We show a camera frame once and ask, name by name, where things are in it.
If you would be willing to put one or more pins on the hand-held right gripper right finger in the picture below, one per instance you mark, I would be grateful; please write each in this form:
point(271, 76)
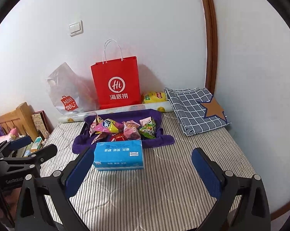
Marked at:
point(207, 170)

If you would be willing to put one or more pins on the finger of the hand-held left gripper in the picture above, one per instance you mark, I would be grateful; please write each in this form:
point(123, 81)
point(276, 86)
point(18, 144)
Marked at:
point(44, 152)
point(17, 143)

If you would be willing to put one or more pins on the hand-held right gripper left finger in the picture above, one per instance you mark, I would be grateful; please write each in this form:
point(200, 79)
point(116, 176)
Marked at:
point(80, 170)

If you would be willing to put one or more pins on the small pink white snack packet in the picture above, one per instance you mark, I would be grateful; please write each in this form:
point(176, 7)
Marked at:
point(95, 126)

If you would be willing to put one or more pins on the dark red snack packet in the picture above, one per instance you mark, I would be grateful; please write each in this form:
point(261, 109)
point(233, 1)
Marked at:
point(118, 137)

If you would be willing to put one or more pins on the magenta snack packet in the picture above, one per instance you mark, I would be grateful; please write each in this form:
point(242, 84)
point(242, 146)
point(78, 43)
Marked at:
point(108, 125)

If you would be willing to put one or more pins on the pink translucent snack packet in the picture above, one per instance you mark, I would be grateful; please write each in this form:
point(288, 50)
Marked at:
point(131, 131)

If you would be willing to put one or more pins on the green snack packet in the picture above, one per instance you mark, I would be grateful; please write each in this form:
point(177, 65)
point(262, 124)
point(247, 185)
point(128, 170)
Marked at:
point(148, 130)

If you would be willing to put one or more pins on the pale pink packet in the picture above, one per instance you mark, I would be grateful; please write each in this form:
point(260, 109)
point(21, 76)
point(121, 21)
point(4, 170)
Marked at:
point(146, 120)

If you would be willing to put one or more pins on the white teal box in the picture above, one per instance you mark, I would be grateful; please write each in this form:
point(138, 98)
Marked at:
point(38, 142)

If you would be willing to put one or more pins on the pink plush toy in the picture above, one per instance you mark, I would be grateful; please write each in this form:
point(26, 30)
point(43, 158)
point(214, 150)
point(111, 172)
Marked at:
point(5, 136)

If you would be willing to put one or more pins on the wooden headboard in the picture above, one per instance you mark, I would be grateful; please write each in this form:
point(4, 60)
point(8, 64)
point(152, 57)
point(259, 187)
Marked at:
point(17, 120)

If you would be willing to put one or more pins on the brown patterned card box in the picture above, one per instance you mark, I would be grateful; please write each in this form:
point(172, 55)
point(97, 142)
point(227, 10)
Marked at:
point(39, 122)

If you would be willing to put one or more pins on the blue tissue pack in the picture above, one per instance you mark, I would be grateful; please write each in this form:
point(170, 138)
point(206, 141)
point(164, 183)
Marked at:
point(118, 154)

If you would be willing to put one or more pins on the fruit print paper roll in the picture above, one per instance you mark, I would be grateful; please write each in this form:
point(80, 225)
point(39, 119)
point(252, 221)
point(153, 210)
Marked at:
point(70, 119)

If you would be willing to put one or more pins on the striped grey quilt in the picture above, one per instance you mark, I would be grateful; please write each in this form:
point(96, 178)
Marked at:
point(159, 185)

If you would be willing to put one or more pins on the purple towel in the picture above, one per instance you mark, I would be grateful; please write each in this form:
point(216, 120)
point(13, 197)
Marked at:
point(159, 138)

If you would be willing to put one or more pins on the checked cloth with star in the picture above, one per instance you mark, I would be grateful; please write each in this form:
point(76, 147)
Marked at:
point(188, 110)

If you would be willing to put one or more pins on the white plastic shopping bag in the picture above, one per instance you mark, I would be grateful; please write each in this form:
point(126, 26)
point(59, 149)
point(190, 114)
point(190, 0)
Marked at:
point(63, 89)

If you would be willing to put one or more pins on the yellow chip bag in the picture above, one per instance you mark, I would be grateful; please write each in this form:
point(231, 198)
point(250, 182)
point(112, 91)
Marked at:
point(154, 97)

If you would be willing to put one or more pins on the red paper bag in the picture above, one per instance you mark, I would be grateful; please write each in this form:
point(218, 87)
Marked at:
point(125, 72)

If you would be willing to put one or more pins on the white light switch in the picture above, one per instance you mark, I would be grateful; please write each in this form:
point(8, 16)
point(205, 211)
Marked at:
point(75, 28)

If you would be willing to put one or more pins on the brown wooden door frame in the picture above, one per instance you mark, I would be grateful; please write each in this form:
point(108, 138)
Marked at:
point(211, 41)

